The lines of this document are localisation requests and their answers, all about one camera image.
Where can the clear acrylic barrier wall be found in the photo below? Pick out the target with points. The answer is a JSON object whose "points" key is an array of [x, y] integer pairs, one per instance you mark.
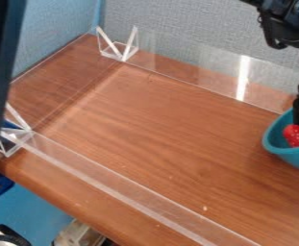
{"points": [[146, 146]]}

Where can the blue table clamp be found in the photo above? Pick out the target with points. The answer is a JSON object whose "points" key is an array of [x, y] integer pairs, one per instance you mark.
{"points": [[6, 182]]}

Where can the blue plastic bowl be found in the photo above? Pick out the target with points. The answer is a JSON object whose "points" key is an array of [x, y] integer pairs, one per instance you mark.
{"points": [[274, 142]]}

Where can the red toy strawberry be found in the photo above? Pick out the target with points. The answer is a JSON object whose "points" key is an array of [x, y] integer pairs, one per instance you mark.
{"points": [[292, 135]]}

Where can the white black object on floor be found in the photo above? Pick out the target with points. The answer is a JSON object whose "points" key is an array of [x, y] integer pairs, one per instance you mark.
{"points": [[10, 238]]}

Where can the white box under table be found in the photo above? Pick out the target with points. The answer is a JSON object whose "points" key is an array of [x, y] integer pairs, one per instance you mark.
{"points": [[78, 235]]}

